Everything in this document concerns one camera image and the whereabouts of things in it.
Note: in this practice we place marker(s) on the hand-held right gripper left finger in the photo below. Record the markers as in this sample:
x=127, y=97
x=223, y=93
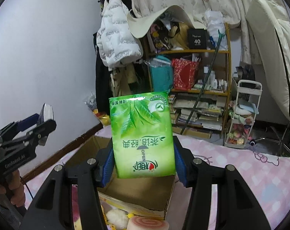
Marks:
x=107, y=166

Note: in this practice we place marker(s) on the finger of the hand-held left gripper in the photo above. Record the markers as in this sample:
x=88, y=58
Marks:
x=25, y=122
x=43, y=129

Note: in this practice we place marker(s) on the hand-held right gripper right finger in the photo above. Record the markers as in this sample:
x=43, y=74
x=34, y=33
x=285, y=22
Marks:
x=182, y=170

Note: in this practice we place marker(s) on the printed cardboard box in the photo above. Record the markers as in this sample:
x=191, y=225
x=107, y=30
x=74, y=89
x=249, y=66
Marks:
x=135, y=192

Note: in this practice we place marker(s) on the green tissue pack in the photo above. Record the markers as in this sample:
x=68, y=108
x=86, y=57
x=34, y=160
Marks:
x=140, y=136

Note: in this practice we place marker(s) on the white fluffy plush toy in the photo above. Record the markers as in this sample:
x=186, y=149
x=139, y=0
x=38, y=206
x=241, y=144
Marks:
x=116, y=218

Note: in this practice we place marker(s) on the person's left hand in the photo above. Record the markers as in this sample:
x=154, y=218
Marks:
x=14, y=186

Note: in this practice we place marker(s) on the snack bag on floor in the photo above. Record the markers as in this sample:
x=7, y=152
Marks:
x=98, y=115

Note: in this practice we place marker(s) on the stack of books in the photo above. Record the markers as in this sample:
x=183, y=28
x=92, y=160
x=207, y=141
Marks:
x=200, y=116

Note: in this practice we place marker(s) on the pink swirl roll plush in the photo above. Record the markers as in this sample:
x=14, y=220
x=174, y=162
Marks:
x=147, y=223

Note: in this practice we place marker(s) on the pink cat print blanket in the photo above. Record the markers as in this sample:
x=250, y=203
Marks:
x=255, y=179

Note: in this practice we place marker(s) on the black hanging coat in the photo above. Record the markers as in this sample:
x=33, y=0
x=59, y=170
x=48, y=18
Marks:
x=102, y=83

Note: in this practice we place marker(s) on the white folding chair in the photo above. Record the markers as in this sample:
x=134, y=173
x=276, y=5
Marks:
x=245, y=115

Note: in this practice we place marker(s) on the beige hanging coat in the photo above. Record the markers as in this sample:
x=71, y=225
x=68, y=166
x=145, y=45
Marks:
x=123, y=81

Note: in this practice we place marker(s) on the row of small bottles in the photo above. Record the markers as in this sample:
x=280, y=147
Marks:
x=216, y=82

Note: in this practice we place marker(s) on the red patterned bag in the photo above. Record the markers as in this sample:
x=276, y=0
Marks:
x=184, y=74

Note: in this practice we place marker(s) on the teal bag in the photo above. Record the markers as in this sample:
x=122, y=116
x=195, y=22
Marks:
x=160, y=76

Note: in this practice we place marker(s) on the metal chair base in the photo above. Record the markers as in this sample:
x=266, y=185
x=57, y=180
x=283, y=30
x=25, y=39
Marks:
x=276, y=143

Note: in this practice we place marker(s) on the green pole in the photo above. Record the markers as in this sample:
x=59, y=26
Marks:
x=213, y=60

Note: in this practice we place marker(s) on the wooden shelf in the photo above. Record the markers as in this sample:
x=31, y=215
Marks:
x=188, y=51

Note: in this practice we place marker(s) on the white puffer jacket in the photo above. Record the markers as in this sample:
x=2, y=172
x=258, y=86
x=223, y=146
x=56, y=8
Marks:
x=116, y=36

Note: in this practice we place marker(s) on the black box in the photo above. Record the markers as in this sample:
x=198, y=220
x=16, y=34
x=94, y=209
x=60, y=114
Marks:
x=197, y=39

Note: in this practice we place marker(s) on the yellow plush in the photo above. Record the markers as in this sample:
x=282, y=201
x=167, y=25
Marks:
x=181, y=36

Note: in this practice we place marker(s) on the dark printed bag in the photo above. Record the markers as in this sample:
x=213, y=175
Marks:
x=159, y=37

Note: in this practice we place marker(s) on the cream fabric hat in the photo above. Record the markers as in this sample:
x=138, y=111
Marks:
x=145, y=21

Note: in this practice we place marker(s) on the white plastic bag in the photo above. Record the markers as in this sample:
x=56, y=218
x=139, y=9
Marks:
x=214, y=25

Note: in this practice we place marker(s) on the white upright mattress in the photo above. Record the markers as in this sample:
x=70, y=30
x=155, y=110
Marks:
x=267, y=40

